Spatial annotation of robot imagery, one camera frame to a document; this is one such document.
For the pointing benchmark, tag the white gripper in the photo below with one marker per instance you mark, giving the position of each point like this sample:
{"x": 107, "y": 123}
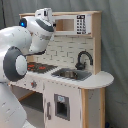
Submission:
{"x": 45, "y": 13}

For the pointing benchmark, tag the white microwave door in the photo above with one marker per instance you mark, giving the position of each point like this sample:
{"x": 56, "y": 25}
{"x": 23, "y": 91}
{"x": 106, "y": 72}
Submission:
{"x": 73, "y": 24}

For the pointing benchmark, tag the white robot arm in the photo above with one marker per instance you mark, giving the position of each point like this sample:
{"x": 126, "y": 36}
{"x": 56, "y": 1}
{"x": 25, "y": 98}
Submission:
{"x": 30, "y": 37}

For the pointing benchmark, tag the wooden toy kitchen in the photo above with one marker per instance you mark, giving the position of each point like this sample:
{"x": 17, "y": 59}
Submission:
{"x": 62, "y": 52}

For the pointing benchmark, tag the black toy stovetop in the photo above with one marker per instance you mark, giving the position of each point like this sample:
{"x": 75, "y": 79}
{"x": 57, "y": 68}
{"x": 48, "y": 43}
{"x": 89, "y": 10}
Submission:
{"x": 39, "y": 68}

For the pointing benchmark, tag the black toy faucet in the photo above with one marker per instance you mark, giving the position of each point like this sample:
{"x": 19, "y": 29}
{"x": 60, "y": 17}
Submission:
{"x": 80, "y": 65}

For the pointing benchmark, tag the grey toy sink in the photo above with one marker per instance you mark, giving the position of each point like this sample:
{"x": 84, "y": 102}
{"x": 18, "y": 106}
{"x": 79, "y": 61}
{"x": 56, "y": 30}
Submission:
{"x": 72, "y": 74}

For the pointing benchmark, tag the right red stove knob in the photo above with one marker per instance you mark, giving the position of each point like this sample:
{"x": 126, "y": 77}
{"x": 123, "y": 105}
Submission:
{"x": 33, "y": 84}

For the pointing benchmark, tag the white fridge cabinet door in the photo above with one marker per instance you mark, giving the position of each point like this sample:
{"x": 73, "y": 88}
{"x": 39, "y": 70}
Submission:
{"x": 62, "y": 106}

